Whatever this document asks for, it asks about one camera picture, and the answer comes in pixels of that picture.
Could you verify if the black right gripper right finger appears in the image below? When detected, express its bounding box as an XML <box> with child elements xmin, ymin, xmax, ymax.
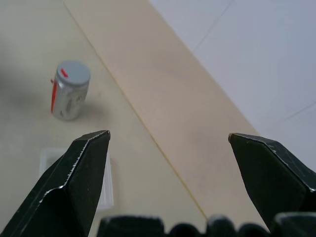
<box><xmin>228</xmin><ymin>132</ymin><xmax>316</xmax><ymax>232</ymax></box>

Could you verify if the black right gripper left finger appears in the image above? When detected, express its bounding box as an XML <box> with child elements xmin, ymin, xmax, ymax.
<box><xmin>0</xmin><ymin>130</ymin><xmax>111</xmax><ymax>237</ymax></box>

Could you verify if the white plastic tray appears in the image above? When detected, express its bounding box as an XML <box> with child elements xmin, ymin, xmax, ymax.
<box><xmin>39</xmin><ymin>147</ymin><xmax>115</xmax><ymax>210</ymax></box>

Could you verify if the silver can with red stripe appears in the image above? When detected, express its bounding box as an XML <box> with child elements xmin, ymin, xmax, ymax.
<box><xmin>50</xmin><ymin>78</ymin><xmax>89</xmax><ymax>121</ymax></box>

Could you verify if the grey plastic lid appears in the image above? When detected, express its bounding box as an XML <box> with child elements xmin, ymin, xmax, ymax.
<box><xmin>55</xmin><ymin>60</ymin><xmax>91</xmax><ymax>87</ymax></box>

